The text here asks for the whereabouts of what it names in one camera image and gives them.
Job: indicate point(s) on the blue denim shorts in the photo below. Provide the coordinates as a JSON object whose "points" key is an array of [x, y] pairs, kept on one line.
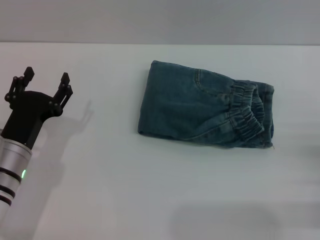
{"points": [[195, 110]]}

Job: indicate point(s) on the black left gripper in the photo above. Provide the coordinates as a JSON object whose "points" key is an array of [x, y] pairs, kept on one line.
{"points": [[27, 112]]}

